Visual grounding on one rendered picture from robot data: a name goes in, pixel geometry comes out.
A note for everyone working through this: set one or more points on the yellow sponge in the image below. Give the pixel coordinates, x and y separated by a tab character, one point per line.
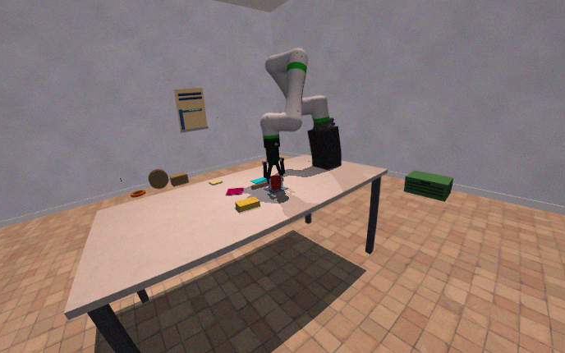
245	204

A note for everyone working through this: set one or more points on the dark red cup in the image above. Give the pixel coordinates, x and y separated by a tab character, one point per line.
275	182

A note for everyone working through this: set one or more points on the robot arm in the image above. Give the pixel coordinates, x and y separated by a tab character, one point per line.
288	70

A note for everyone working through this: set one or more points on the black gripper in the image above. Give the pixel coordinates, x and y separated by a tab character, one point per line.
272	159

